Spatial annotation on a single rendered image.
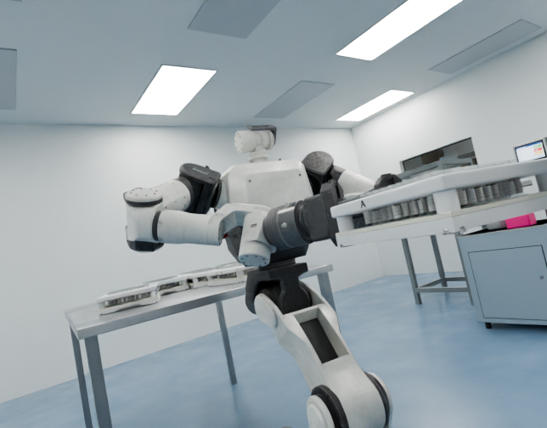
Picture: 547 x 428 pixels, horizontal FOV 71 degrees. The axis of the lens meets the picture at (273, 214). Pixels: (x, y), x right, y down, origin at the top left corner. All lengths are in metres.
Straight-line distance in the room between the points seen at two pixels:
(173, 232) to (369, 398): 0.59
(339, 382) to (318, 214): 0.46
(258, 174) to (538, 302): 2.61
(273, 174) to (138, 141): 4.40
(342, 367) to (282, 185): 0.51
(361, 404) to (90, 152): 4.68
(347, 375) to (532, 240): 2.41
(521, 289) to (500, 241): 0.37
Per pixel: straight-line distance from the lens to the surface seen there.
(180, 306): 1.52
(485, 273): 3.44
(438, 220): 0.50
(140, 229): 0.85
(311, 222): 0.72
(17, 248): 4.94
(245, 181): 1.08
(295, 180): 1.14
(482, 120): 6.37
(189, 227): 0.81
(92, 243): 5.01
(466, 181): 0.52
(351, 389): 1.01
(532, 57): 6.22
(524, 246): 3.28
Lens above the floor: 1.00
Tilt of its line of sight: 4 degrees up
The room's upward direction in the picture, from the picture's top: 12 degrees counter-clockwise
